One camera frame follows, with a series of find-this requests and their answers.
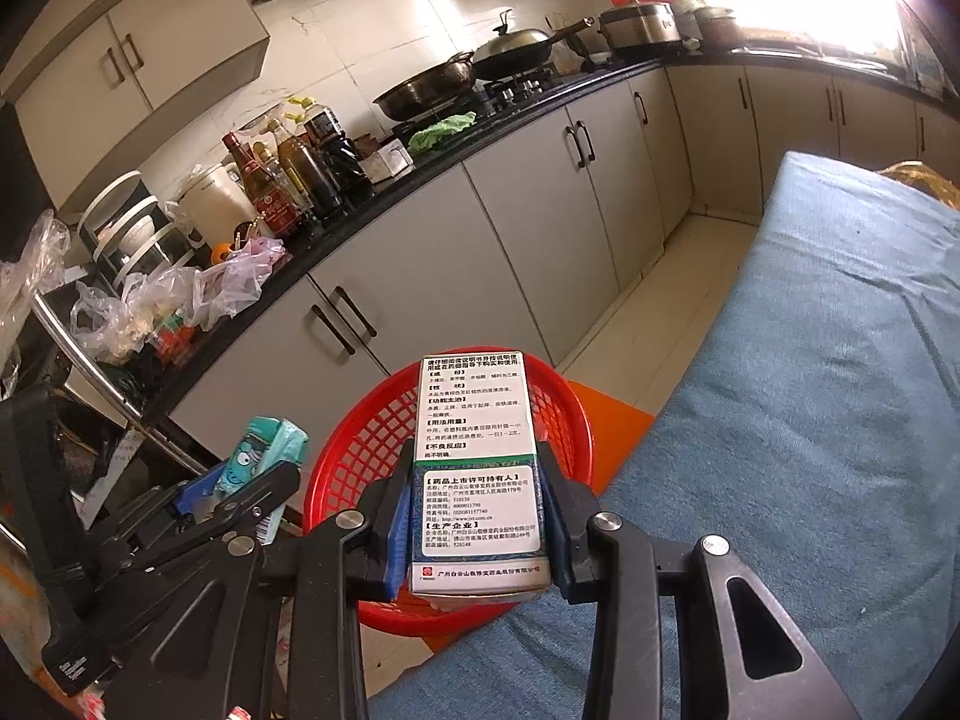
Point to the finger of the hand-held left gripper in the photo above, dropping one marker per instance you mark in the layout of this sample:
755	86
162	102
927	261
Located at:
247	502
199	495

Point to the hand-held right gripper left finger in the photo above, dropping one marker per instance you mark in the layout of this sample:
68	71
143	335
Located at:
396	540

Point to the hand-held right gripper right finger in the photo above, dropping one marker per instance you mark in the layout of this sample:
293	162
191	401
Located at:
562	540

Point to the teal tissue pack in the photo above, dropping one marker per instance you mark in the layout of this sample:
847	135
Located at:
262	450

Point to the red plastic basket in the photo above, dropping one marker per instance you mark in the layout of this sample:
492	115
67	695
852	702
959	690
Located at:
360	442

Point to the green and white medicine box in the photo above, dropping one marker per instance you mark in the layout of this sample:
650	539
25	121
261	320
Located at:
480	427

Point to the chrome metal tube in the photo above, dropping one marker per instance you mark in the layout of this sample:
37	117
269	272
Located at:
75	349

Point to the crumpled white plastic bags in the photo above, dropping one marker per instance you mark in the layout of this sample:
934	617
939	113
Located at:
112	315

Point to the pink plastic bag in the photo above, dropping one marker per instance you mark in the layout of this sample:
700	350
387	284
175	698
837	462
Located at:
240	270

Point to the clear plastic bag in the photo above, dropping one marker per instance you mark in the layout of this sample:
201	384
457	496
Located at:
30	262

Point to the orange fruit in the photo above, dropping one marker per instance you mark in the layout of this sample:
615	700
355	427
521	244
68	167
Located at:
221	253

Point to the group of condiment bottles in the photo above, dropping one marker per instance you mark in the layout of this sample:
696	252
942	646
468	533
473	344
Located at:
315	165

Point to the small box on counter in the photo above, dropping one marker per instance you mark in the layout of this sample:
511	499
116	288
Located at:
386	161

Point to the green leafy vegetable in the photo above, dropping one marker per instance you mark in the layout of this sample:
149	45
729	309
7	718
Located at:
439	133

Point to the gas stove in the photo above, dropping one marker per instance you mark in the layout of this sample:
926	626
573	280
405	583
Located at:
525	94

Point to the dark frying pan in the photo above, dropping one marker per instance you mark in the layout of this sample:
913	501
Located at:
424	90

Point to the black wok with lid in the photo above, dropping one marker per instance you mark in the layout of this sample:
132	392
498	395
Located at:
517	49

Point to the yellow plastic bag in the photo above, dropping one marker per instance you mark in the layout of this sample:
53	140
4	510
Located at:
930	180

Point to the brown pot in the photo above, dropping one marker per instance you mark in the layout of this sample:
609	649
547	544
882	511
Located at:
716	26

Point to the grey upper wall cabinets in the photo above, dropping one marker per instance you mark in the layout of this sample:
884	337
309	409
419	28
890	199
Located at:
150	37

